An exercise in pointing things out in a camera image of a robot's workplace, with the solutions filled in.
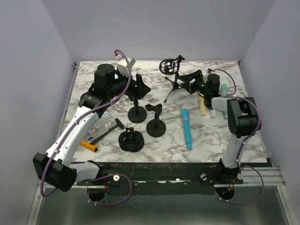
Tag short black clip stand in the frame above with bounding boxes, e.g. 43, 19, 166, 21
145, 104, 166, 138

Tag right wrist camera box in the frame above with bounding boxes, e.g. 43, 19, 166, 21
202, 68, 214, 83

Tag black shock-mount round stand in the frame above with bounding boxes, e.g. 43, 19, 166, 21
118, 127, 145, 153

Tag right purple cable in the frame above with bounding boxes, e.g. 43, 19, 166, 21
210, 68, 265, 205

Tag black t-handle tool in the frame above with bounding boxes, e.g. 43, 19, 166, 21
90, 118, 125, 145

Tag tall black clip stand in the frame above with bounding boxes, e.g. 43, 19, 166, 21
127, 91, 147, 124

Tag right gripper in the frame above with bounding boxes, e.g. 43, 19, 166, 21
178, 70, 209, 96

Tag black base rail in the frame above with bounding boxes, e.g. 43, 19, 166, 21
77, 162, 243, 195

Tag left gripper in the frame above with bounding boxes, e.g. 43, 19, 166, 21
108, 68, 151, 100

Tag white microphone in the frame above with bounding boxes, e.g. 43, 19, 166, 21
209, 110, 216, 119

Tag orange yellow tool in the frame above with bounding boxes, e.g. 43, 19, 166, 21
80, 141, 98, 152

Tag clear plastic screw box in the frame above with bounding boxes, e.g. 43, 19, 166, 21
84, 111, 116, 142

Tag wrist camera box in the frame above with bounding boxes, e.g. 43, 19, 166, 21
202, 68, 214, 83
115, 55, 135, 76

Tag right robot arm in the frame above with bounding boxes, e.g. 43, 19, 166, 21
177, 70, 261, 184

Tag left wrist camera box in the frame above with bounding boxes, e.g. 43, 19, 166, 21
115, 55, 135, 76

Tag black tripod shock-mount stand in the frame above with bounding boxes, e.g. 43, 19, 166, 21
158, 54, 188, 104

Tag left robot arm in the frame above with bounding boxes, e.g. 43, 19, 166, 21
33, 64, 151, 192

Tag beige microphone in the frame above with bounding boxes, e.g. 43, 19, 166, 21
197, 92, 207, 116

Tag mint green microphone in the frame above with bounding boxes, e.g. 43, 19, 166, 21
219, 83, 229, 120

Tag blue microphone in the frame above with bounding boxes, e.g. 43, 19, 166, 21
180, 108, 192, 150

